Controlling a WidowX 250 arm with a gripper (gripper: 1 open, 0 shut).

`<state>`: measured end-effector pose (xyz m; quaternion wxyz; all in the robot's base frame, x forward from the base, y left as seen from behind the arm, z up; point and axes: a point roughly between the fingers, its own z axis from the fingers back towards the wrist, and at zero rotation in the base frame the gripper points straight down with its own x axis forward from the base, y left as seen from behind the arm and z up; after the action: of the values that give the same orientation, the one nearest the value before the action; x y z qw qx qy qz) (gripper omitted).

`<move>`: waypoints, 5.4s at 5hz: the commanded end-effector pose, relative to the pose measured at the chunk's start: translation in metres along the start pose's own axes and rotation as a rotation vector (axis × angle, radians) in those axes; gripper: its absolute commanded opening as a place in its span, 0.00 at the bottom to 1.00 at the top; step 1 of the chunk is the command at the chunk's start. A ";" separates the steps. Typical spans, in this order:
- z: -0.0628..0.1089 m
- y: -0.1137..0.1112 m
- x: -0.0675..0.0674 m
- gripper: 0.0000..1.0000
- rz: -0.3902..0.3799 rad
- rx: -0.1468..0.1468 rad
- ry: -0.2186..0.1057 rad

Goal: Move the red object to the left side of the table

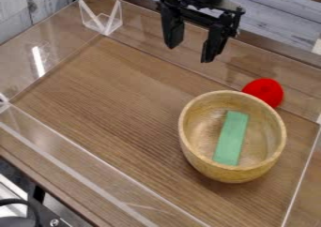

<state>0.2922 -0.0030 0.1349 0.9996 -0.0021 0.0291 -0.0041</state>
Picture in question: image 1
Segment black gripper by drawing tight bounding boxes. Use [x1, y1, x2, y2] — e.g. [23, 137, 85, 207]
[159, 0, 246, 63]

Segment red plush strawberry toy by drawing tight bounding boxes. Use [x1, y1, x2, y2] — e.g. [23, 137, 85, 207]
[242, 78, 283, 108]

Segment clear acrylic table barrier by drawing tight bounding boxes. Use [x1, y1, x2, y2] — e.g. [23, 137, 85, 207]
[0, 1, 321, 227]

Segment wooden bowl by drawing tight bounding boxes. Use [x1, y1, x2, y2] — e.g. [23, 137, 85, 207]
[178, 90, 287, 183]

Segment green rectangular block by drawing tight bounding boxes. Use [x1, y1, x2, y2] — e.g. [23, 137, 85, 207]
[211, 111, 249, 166]

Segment clear acrylic corner bracket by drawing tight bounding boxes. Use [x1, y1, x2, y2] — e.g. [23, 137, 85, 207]
[77, 0, 123, 36]

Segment black metal frame bracket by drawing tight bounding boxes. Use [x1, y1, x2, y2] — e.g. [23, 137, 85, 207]
[28, 186, 72, 227]

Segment black cable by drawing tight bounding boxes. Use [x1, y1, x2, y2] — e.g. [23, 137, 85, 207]
[0, 198, 43, 227]

